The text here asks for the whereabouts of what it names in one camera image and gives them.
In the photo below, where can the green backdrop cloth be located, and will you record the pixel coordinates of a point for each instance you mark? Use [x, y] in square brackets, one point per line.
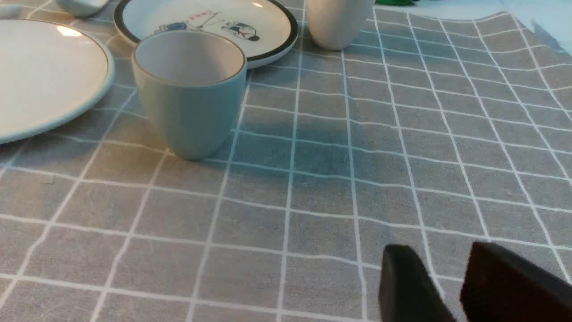
[399, 3]

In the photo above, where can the illustrated black-rimmed plate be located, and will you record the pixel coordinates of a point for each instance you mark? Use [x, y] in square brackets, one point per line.
[264, 29]

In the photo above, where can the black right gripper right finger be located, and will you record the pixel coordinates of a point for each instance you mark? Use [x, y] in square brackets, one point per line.
[502, 286]

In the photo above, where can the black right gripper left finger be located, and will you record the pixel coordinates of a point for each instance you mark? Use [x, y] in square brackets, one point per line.
[407, 292]

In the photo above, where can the pale green shallow bowl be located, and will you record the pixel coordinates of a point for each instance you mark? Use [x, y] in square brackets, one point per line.
[82, 8]

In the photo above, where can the white black-rimmed cup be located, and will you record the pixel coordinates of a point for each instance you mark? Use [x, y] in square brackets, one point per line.
[333, 24]

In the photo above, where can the grey checked tablecloth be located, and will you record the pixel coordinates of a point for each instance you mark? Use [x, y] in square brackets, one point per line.
[425, 132]

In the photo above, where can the pale green ceramic cup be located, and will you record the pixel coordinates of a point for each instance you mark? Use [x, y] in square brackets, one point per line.
[191, 85]

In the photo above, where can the pale green large plate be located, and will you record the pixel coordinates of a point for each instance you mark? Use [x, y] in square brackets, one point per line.
[49, 75]

